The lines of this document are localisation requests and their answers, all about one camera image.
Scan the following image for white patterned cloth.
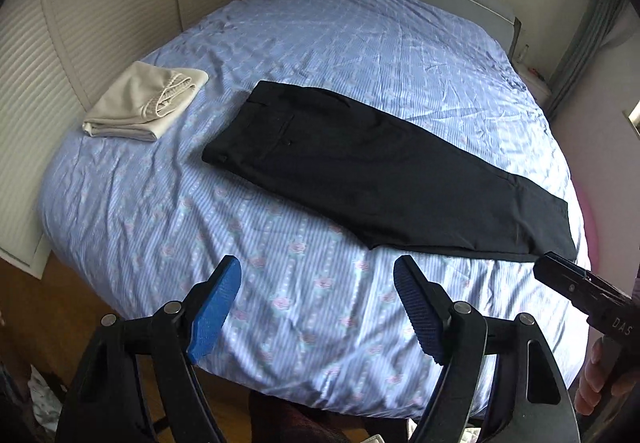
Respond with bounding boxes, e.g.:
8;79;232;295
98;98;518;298
27;365;70;435

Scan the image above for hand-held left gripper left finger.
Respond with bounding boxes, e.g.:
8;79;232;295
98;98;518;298
54;255;242;443

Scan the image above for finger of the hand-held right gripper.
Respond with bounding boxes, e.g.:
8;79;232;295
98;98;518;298
533;251;627;324

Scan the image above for folded beige pants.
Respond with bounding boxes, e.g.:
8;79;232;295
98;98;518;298
82;61;210;142

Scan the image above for black pants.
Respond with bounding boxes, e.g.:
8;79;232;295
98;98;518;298
201;81;574;263

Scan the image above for person's right hand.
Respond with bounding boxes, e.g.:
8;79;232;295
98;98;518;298
574;340;610;418

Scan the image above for grey-green curtain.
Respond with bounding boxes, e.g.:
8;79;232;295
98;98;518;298
546;0;632;120

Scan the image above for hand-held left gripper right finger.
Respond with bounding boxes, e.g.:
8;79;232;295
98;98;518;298
393;255;582;443

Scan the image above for blue floral bed sheet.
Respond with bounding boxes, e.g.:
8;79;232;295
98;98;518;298
37;0;598;416

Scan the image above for white nightstand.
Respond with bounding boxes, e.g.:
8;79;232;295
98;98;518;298
514;62;555;102

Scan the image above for white louvered wardrobe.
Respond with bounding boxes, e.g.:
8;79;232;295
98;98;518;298
0;0;253;280

